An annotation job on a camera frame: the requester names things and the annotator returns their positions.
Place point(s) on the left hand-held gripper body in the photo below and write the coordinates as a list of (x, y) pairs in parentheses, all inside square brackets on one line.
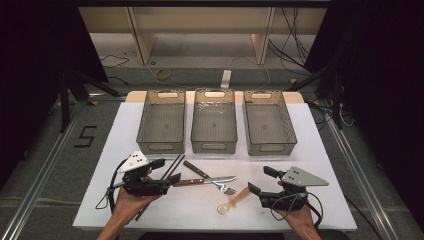
[(136, 161)]

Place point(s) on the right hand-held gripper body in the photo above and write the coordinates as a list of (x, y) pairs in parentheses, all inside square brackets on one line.
[(300, 176)]

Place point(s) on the dark brown chopstick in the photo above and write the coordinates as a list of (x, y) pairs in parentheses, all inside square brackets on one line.
[(171, 166), (176, 166)]

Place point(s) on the wooden spoon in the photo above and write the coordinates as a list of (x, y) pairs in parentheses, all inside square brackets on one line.
[(238, 197)]

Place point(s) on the grey translucent plastic basket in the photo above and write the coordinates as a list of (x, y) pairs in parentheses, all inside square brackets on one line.
[(161, 126), (266, 126), (214, 126)]

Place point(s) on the person's right hand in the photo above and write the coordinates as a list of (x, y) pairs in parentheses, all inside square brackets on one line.
[(301, 218)]

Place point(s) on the person's left hand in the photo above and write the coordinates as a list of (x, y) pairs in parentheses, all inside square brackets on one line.
[(128, 205)]

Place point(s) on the white table sheet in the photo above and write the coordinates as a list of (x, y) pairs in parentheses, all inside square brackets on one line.
[(206, 213)]

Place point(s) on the black metal stand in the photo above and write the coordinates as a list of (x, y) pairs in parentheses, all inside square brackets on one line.
[(64, 100), (337, 100)]

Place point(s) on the yellow-green tape roll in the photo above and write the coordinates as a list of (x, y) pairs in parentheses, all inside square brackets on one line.
[(158, 74)]

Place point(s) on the white power strip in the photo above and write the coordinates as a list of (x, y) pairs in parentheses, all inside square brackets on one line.
[(226, 79)]

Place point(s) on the light wooden shelf unit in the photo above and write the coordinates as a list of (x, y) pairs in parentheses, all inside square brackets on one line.
[(200, 20)]

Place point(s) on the metal floor rail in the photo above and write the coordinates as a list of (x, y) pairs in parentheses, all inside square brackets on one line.
[(36, 190), (363, 180)]

